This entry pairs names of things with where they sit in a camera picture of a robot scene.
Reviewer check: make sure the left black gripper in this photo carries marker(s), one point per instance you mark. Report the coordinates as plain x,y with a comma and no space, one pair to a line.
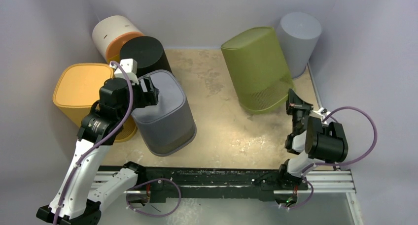
148,98

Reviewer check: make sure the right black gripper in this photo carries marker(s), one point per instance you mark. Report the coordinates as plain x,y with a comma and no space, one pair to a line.
300,107

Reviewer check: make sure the dark grey mesh waste bin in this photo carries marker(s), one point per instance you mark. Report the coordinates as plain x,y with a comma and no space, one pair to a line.
168,126

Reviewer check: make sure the black round waste bin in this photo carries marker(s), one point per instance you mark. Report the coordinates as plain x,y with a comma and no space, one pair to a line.
148,52

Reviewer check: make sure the olive green waste bin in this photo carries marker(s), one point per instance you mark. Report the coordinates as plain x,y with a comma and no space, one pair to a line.
258,69

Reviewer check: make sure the light grey round bin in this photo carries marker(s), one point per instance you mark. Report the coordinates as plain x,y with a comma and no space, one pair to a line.
298,34

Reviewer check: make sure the yellow ribbed waste bin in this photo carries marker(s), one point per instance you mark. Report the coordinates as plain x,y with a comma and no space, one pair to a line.
79,87

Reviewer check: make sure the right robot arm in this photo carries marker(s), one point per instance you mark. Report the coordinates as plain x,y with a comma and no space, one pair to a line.
312,140

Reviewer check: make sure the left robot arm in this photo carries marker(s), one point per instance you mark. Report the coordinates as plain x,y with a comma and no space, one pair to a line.
72,205

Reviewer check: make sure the multicolour round drawer cabinet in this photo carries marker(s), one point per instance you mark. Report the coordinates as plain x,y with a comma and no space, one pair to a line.
111,33

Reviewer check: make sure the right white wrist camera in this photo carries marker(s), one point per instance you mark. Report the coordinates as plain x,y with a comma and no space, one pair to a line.
320,113

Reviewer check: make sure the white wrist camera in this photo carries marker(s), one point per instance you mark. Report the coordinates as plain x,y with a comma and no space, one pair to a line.
129,66
320,113

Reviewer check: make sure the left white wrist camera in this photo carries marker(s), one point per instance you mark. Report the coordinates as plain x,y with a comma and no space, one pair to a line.
129,66

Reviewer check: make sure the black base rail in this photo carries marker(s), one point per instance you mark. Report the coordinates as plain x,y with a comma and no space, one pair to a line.
216,183

